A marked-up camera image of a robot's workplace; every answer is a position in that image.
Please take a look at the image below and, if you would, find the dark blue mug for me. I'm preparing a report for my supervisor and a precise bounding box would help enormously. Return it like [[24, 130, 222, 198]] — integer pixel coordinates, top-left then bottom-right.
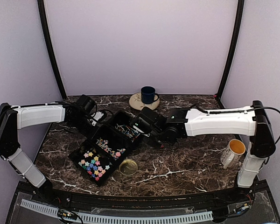
[[141, 86, 159, 105]]

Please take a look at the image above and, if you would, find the left black frame post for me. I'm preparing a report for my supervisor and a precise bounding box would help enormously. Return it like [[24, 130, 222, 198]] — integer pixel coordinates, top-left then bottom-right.
[[37, 0, 67, 99]]

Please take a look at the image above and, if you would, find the white mug yellow inside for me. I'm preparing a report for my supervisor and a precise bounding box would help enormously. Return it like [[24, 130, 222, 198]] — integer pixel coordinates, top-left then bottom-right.
[[220, 139, 246, 169]]

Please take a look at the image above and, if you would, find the beige ceramic plate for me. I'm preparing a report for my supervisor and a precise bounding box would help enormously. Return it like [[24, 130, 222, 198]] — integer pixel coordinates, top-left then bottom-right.
[[129, 92, 160, 111]]

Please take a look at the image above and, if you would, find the right black frame post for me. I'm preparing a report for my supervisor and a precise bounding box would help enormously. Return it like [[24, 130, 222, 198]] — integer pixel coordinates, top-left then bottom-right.
[[216, 0, 245, 101]]

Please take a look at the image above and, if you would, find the gold jar lid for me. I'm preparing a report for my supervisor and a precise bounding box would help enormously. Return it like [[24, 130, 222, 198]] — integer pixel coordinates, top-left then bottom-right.
[[119, 159, 138, 176]]

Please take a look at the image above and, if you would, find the white slotted cable duct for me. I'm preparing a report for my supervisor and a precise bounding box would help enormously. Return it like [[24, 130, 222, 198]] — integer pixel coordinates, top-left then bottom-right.
[[20, 199, 213, 224]]

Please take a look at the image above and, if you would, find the black frame post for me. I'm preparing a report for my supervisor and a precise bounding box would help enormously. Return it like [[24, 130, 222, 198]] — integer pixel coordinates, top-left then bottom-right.
[[216, 0, 245, 101], [37, 0, 67, 99]]

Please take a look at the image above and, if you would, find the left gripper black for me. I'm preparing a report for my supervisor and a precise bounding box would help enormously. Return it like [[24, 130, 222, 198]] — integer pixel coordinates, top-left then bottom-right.
[[70, 115, 101, 140]]

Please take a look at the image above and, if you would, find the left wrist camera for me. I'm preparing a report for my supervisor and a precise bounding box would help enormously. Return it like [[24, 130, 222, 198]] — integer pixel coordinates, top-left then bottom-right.
[[89, 112, 105, 126]]

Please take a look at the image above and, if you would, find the black three-compartment candy tray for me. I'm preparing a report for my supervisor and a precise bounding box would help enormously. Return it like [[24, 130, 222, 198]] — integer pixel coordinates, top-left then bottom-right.
[[69, 111, 143, 186]]

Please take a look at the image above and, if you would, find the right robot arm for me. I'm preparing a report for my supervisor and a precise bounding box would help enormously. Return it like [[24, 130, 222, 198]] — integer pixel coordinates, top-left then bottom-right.
[[132, 100, 279, 203]]

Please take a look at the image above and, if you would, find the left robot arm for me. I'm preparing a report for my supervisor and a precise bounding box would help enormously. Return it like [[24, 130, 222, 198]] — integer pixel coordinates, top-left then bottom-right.
[[0, 95, 105, 203]]

